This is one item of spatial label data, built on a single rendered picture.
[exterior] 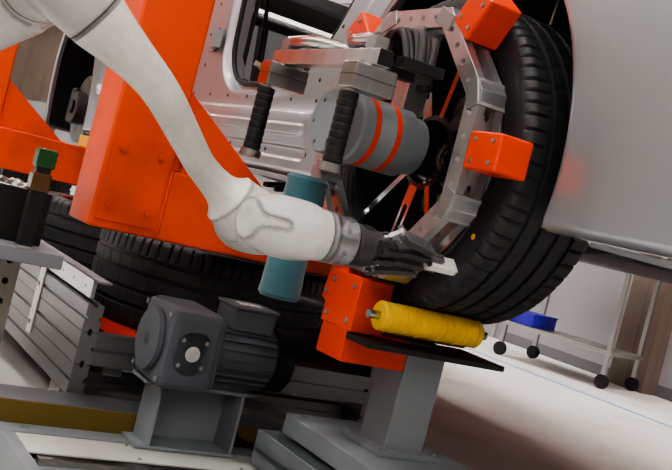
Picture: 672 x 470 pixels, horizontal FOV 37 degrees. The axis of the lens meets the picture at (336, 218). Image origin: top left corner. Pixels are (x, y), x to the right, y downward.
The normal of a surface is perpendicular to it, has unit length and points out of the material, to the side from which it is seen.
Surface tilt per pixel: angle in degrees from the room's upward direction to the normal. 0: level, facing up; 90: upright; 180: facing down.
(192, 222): 90
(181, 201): 90
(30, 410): 90
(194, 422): 90
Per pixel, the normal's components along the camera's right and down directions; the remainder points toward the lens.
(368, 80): 0.49, 0.13
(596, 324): -0.80, -0.20
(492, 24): 0.26, 0.66
